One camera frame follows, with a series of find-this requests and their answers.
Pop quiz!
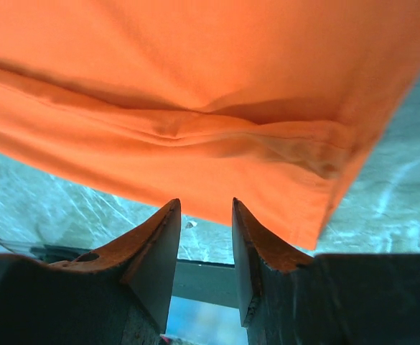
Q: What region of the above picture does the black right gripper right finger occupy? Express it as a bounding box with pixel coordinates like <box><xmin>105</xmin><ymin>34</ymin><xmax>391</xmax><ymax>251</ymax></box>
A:
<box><xmin>232</xmin><ymin>200</ymin><xmax>420</xmax><ymax>344</ymax></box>

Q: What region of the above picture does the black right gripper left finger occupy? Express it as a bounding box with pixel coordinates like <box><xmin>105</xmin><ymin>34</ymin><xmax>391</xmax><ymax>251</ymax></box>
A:
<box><xmin>0</xmin><ymin>199</ymin><xmax>181</xmax><ymax>344</ymax></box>

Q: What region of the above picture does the orange t shirt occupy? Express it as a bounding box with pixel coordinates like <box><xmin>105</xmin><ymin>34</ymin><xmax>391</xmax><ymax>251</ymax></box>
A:
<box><xmin>0</xmin><ymin>1</ymin><xmax>420</xmax><ymax>249</ymax></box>

